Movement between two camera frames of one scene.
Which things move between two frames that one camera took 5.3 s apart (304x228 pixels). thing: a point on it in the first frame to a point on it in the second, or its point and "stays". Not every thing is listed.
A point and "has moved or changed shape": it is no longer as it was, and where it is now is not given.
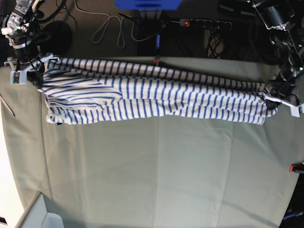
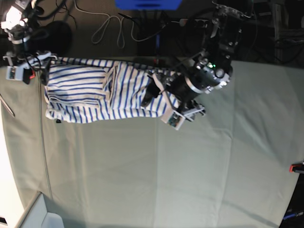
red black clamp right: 298,168 stays
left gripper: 283,84 to 182,94
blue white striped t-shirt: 80,90 has moved or changed shape
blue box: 147,4 stays
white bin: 37,216 stays
